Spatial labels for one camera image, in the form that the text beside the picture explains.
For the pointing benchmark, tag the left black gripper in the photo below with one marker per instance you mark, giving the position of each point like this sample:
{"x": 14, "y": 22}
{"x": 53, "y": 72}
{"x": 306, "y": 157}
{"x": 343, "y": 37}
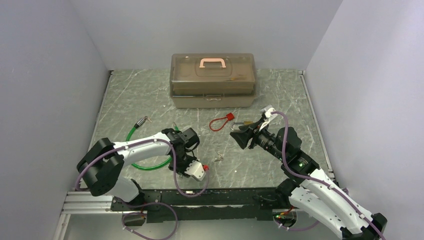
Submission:
{"x": 180, "y": 170}

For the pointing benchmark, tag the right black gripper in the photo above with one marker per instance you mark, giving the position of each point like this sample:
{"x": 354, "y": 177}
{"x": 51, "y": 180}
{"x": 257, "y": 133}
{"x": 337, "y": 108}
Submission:
{"x": 246, "y": 133}

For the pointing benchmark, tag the silver key set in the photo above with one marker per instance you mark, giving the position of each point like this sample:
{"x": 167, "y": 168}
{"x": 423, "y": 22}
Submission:
{"x": 219, "y": 157}

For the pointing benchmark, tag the small silver key pair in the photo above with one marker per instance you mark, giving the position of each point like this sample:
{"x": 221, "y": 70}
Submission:
{"x": 147, "y": 119}

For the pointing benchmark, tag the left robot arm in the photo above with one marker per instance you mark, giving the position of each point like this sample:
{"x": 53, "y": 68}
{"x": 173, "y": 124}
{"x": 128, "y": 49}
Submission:
{"x": 100, "y": 169}

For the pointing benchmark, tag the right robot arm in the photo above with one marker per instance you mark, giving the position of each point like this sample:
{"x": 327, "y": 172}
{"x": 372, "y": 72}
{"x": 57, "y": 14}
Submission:
{"x": 309, "y": 188}

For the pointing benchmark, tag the brass padlock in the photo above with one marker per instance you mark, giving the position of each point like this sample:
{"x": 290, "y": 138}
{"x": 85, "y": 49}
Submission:
{"x": 236, "y": 126}

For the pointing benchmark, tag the brown translucent tool box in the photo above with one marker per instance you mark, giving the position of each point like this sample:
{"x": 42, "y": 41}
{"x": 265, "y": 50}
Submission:
{"x": 191, "y": 87}

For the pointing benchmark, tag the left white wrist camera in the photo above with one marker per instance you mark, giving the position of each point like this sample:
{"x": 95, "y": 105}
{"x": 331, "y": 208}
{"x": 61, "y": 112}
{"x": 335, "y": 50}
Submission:
{"x": 196, "y": 170}

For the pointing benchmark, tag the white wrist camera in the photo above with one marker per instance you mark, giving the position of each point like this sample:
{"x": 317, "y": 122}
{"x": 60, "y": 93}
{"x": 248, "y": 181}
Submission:
{"x": 268, "y": 115}
{"x": 196, "y": 170}

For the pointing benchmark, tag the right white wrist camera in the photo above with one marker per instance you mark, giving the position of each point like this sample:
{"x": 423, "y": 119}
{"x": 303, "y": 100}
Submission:
{"x": 268, "y": 115}

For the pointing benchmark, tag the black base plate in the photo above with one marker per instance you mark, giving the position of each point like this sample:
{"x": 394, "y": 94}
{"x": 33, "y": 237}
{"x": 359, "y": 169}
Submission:
{"x": 160, "y": 205}

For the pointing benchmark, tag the pink tool box handle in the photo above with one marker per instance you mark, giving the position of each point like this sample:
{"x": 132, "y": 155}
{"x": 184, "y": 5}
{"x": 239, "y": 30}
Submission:
{"x": 212, "y": 60}

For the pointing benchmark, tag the aluminium frame rail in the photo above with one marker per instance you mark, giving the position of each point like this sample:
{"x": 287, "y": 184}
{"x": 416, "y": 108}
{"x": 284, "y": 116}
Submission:
{"x": 260, "y": 198}

